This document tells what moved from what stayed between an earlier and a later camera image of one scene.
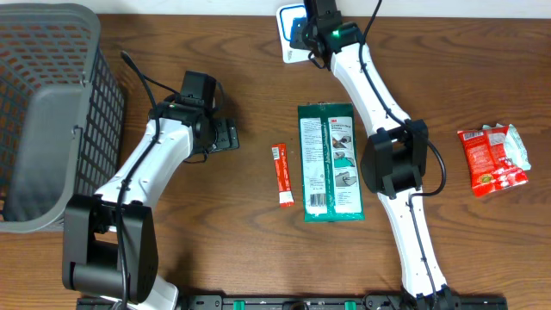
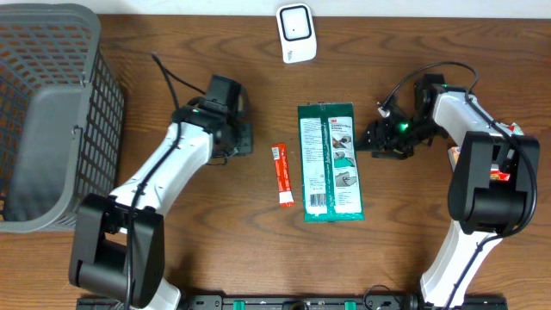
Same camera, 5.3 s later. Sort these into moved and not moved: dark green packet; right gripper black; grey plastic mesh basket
Moved: right gripper black
Not moved: dark green packet; grey plastic mesh basket
